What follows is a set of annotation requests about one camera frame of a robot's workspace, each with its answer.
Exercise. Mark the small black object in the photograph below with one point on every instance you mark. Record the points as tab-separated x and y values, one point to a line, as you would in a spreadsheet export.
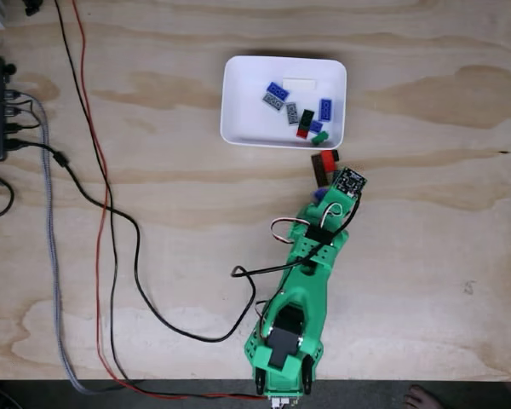
33	6

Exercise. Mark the blue two-by-two lego brick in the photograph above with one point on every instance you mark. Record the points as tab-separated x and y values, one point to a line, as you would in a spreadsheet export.
316	126
316	196

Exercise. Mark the white long lego plate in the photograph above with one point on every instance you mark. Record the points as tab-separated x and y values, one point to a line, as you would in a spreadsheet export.
299	83

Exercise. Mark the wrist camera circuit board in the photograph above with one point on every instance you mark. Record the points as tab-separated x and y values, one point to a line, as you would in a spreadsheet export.
350	182

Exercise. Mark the dark red long lego brick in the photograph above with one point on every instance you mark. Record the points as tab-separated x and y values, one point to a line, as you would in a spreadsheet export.
319	172

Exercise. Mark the black round knob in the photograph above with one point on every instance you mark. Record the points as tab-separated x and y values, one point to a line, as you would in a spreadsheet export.
9	68

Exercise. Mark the person's foot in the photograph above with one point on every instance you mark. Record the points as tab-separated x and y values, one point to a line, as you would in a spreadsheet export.
421	400

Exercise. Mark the black lego brick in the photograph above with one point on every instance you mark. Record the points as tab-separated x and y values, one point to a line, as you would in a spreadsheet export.
336	155

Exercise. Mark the green three-stud lego brick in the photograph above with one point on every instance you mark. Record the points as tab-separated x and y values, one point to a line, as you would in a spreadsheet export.
320	138

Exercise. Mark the blue two-by-four lego brick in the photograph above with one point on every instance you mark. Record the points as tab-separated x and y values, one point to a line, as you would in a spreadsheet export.
277	89
325	110

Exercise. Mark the white plastic bin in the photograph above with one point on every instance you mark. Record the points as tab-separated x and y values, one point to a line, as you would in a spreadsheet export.
247	106

